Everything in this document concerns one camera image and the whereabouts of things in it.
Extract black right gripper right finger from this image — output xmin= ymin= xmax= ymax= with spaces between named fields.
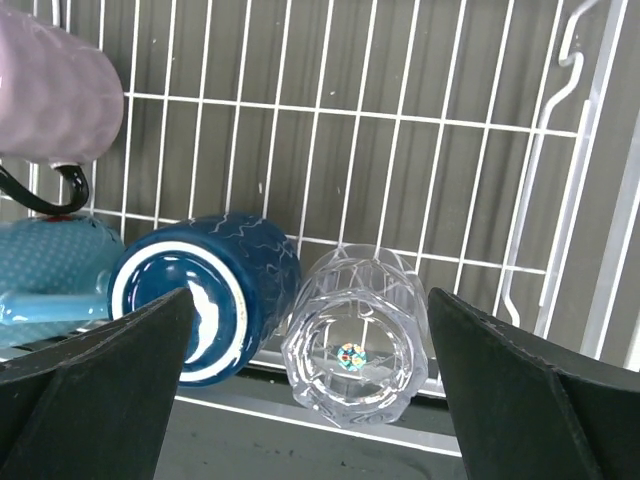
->
xmin=428 ymin=288 xmax=639 ymax=479

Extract pink mug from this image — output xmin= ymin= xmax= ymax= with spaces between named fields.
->
xmin=1 ymin=5 xmax=124 ymax=215

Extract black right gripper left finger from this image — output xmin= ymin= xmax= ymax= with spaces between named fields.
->
xmin=1 ymin=288 xmax=194 ymax=479

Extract dark blue mug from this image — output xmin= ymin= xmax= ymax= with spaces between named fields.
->
xmin=108 ymin=212 xmax=302 ymax=387

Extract light blue mug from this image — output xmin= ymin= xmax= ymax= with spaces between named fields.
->
xmin=1 ymin=214 xmax=125 ymax=349

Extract white wire dish rack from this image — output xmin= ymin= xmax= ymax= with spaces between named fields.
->
xmin=0 ymin=0 xmax=640 ymax=459

